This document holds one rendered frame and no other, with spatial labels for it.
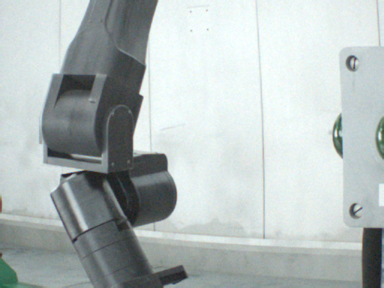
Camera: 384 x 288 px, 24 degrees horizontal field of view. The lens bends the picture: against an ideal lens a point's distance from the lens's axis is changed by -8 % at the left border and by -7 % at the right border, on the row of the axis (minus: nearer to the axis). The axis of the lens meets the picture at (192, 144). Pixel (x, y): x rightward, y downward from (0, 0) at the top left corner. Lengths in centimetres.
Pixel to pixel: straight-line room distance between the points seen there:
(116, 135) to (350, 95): 38
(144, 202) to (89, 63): 14
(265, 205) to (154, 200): 590
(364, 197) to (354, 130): 3
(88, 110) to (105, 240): 11
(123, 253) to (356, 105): 39
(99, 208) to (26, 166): 755
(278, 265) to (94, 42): 594
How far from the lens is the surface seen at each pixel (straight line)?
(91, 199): 82
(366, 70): 46
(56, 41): 805
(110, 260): 81
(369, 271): 54
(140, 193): 86
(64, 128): 82
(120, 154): 81
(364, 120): 46
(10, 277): 628
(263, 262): 679
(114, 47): 81
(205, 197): 706
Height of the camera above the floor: 131
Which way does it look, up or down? 3 degrees down
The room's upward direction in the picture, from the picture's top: 2 degrees counter-clockwise
